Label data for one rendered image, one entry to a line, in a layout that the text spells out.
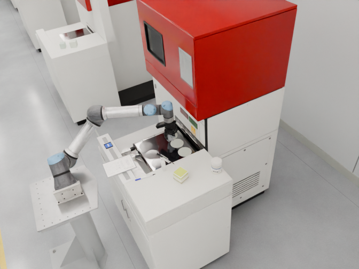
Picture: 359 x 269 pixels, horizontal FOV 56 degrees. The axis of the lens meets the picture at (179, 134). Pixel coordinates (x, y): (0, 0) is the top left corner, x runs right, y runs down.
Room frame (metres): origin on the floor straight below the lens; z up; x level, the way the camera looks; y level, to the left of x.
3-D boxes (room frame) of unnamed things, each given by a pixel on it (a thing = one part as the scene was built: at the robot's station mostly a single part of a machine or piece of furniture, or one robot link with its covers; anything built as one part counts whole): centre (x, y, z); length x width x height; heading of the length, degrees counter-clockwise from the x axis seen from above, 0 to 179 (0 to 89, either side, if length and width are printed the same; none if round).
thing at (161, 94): (2.12, 0.00, 1.02); 0.82 x 0.03 x 0.40; 26
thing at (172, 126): (1.91, 0.06, 1.05); 0.09 x 0.08 x 0.12; 67
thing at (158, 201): (1.45, 0.04, 0.89); 0.62 x 0.35 x 0.14; 116
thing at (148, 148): (1.84, 0.12, 0.90); 0.34 x 0.34 x 0.01; 26
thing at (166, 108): (1.91, 0.07, 1.21); 0.09 x 0.08 x 0.11; 85
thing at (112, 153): (1.75, 0.47, 0.89); 0.55 x 0.09 x 0.14; 26
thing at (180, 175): (1.48, 0.01, 1.00); 0.07 x 0.07 x 0.07; 44
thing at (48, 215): (1.56, 0.83, 0.75); 0.45 x 0.44 x 0.13; 112
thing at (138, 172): (1.71, 0.35, 0.87); 0.36 x 0.08 x 0.03; 26
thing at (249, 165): (2.26, -0.31, 0.41); 0.82 x 0.71 x 0.82; 26
